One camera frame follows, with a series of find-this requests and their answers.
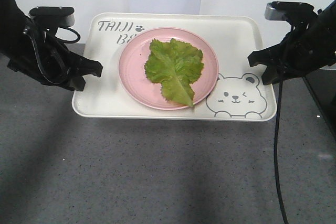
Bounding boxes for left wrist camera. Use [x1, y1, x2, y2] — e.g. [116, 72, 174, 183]
[29, 6, 75, 27]

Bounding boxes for green lettuce leaf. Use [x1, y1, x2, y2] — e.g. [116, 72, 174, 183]
[144, 38, 204, 107]

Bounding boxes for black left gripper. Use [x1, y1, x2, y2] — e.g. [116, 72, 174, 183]
[7, 19, 102, 91]

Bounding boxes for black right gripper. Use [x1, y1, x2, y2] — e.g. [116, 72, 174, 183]
[247, 16, 335, 86]

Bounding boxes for black induction cooktop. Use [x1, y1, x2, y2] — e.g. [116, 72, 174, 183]
[303, 69, 335, 137]

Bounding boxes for cream bear serving tray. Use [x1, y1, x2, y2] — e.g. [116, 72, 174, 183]
[72, 13, 277, 122]

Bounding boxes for pink round plate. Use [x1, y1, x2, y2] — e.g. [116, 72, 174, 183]
[119, 27, 219, 110]

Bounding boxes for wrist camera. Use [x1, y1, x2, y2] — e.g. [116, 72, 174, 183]
[264, 1, 314, 21]
[29, 6, 75, 27]

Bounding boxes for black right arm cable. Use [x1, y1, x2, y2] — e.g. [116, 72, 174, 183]
[272, 22, 297, 224]

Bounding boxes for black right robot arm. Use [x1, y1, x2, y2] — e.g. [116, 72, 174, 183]
[247, 1, 335, 85]

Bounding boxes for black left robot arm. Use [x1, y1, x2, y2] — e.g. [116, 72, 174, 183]
[1, 0, 103, 91]

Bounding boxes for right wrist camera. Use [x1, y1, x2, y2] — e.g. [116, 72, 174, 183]
[264, 1, 314, 21]

